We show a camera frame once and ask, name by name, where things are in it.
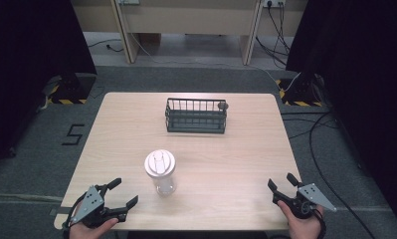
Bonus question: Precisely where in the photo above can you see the stand base with hazard tape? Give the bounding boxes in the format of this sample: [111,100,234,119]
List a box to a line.
[275,72,323,108]
[41,73,98,106]

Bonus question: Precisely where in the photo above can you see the person's left hand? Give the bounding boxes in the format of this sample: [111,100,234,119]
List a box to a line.
[68,216,119,239]

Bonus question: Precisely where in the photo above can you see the black floor cable with plug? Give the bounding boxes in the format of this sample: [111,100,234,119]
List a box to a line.
[87,39,124,54]

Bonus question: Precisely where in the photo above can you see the black socket cables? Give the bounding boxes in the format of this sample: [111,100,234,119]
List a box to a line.
[255,2,292,70]

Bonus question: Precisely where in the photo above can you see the beige desk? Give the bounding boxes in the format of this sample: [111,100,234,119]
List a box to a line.
[70,0,309,66]

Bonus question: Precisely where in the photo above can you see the black curtain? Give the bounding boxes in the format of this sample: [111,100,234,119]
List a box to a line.
[285,0,397,230]
[0,0,98,168]

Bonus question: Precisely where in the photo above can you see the person's right hand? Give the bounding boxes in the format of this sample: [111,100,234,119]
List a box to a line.
[277,199,325,239]

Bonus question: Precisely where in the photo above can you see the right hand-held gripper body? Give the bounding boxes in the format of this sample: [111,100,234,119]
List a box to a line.
[273,182,337,220]

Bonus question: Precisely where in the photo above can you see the black wire basket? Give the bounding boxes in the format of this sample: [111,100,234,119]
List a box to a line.
[164,97,230,135]

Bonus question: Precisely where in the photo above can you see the white lidded plastic cup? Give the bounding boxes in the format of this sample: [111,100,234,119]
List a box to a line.
[143,148,177,197]

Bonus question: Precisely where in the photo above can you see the long black floor cable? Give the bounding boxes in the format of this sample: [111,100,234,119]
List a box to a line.
[280,111,377,239]

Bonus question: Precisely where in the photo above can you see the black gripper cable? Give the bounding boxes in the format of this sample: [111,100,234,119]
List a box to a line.
[62,198,85,239]
[313,208,327,239]

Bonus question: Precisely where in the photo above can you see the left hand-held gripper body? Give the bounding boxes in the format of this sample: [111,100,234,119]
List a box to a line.
[70,184,127,229]

